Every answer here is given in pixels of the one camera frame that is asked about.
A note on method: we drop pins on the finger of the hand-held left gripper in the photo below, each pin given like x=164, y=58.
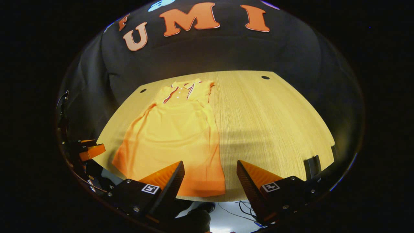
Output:
x=85, y=141
x=93, y=151

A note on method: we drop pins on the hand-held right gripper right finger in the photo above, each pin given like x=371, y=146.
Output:
x=250, y=194

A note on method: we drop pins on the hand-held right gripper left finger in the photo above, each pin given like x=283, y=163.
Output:
x=169, y=191

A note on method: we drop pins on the orange T-shirt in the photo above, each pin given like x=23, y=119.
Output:
x=174, y=136

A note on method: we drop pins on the person's dark legs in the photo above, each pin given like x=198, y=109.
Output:
x=194, y=221

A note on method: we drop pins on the dark bracket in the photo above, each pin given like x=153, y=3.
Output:
x=312, y=166

